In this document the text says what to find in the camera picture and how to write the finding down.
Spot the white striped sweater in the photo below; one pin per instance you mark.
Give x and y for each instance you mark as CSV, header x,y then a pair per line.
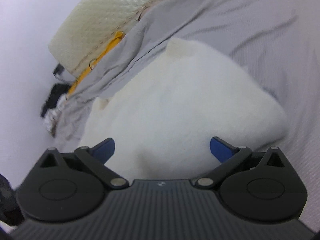
x,y
187,105

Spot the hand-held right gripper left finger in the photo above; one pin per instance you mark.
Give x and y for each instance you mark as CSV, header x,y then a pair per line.
x,y
103,150

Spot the black wall charger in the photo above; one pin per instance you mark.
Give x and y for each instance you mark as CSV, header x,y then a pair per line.
x,y
58,70

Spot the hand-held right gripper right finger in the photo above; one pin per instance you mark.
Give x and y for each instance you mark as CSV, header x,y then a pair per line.
x,y
220,150

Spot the yellow cloth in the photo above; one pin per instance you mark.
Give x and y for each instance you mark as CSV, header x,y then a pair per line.
x,y
110,47

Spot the white crumpled cloth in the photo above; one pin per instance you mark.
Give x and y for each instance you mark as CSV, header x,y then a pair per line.
x,y
53,116

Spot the black cloth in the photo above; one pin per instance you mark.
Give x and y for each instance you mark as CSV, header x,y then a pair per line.
x,y
56,95

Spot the cream quilted headboard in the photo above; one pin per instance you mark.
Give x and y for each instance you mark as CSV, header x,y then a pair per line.
x,y
100,17

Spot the grey bed cover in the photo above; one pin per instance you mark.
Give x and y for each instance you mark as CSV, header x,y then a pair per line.
x,y
250,30

